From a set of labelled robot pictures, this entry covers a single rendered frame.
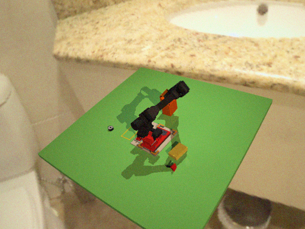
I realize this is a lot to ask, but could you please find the yellow rectangular block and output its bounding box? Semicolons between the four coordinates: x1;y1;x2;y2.
168;143;188;160

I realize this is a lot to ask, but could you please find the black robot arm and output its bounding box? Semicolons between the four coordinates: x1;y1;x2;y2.
131;80;190;138

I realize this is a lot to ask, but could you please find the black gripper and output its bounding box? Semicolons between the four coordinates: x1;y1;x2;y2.
143;123;163;140

